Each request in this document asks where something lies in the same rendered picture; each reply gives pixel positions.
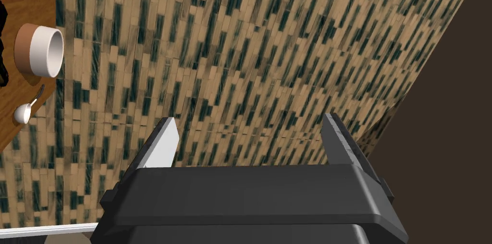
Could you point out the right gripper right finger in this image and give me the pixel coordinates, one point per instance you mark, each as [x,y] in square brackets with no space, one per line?
[340,144]

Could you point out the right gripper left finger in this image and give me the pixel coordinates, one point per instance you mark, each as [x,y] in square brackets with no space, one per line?
[161,148]

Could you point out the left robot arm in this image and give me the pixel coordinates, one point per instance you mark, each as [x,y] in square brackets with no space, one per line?
[2,44]

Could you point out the white spoon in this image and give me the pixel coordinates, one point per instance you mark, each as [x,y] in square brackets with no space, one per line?
[25,110]

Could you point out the brown and white bowl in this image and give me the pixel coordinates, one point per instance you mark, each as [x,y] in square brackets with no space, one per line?
[41,50]

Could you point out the brown wooden table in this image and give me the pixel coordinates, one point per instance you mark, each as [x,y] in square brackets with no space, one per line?
[23,2]

